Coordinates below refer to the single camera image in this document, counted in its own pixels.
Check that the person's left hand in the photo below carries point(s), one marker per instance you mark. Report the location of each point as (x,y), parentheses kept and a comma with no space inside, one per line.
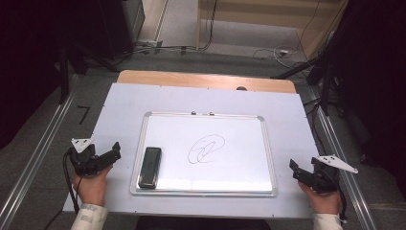
(92,187)

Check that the grey power strip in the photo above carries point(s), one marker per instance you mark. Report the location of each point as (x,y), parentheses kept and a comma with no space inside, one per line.
(149,43)

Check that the black whiteboard eraser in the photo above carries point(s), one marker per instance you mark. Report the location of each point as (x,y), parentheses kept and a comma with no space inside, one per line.
(150,167)

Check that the silver framed whiteboard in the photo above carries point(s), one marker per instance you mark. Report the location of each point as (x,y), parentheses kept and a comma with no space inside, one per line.
(223,172)

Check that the metal floor rail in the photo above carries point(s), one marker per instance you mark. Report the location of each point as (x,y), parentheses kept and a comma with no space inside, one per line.
(35,159)
(348,185)

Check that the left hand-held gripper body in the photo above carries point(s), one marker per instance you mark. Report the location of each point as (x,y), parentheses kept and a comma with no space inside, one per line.
(83,158)

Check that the white table cover sheet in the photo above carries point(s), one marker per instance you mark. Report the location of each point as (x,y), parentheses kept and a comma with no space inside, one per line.
(127,105)

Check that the dark curtain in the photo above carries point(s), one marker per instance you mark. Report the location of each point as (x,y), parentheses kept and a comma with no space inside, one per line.
(373,80)
(25,64)

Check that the person's right hand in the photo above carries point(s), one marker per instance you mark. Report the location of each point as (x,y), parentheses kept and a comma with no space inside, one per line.
(322,201)

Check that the wooden table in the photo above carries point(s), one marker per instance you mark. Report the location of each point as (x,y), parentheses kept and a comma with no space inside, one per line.
(191,79)

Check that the black metal stand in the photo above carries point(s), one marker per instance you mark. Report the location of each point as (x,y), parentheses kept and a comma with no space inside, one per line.
(326,89)
(64,76)

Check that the light wooden furniture panel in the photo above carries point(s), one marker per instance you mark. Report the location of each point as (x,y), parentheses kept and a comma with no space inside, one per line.
(255,14)

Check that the black cabinet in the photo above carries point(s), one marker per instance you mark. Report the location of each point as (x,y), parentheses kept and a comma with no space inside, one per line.
(118,25)

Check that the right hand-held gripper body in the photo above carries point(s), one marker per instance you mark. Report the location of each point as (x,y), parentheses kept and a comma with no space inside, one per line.
(326,174)

